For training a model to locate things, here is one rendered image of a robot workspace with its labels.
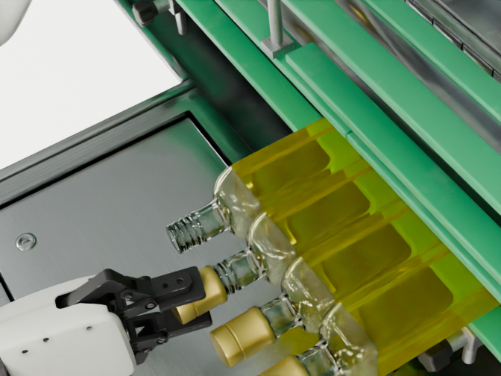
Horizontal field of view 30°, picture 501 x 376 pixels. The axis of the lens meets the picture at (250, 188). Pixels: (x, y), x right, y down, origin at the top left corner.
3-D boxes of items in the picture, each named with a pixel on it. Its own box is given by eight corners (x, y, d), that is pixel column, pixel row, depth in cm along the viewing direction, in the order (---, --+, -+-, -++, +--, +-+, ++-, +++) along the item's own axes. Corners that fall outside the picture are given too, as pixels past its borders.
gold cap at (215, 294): (209, 280, 83) (166, 304, 81) (204, 257, 80) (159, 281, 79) (229, 308, 81) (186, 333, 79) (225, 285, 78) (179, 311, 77)
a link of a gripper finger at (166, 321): (143, 362, 82) (217, 340, 82) (136, 344, 79) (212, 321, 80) (136, 332, 84) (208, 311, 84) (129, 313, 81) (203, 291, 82)
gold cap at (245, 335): (254, 318, 80) (209, 343, 79) (252, 298, 77) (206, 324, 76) (276, 350, 78) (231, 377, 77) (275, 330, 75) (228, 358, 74)
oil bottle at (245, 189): (391, 116, 94) (207, 213, 88) (394, 77, 89) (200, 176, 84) (426, 151, 91) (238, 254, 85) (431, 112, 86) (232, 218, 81)
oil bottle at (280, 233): (428, 156, 91) (240, 259, 85) (432, 116, 87) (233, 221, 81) (466, 192, 88) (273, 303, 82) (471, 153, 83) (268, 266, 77)
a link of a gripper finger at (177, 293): (128, 323, 77) (207, 299, 77) (121, 301, 74) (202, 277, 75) (121, 292, 79) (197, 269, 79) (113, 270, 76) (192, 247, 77)
